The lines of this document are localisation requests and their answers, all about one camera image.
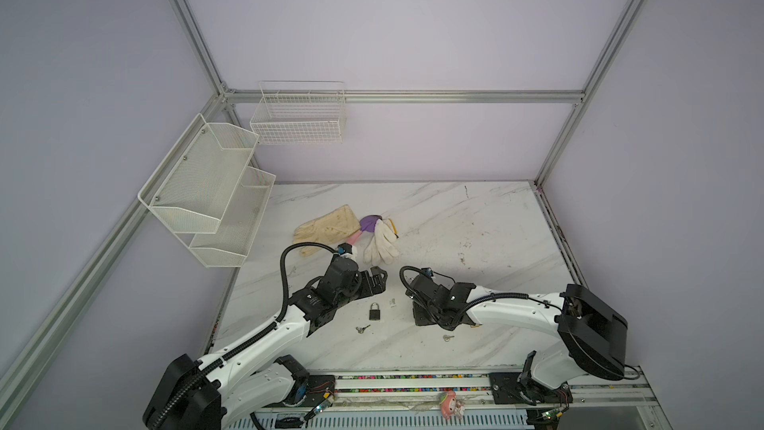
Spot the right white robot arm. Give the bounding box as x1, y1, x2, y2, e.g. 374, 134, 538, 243
399, 266, 632, 406

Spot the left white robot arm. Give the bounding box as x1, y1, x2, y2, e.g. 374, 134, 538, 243
142, 244, 388, 429

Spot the black padlock near centre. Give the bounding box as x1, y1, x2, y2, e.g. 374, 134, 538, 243
368, 303, 381, 322

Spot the white knit glove yellow cuff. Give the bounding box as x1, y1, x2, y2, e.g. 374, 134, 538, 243
363, 218, 400, 266

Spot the pink toy figure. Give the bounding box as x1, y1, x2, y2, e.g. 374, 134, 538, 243
440, 390, 465, 420

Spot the white mesh two-tier shelf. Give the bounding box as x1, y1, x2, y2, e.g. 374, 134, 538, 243
137, 115, 276, 268

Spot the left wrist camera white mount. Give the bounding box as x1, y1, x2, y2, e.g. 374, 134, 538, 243
336, 243, 354, 255

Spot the purple trowel pink handle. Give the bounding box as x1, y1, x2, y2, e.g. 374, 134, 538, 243
346, 215, 382, 245

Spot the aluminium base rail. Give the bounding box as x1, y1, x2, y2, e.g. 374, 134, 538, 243
229, 369, 672, 429

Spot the white wire basket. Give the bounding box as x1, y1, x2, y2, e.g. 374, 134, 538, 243
250, 81, 346, 145

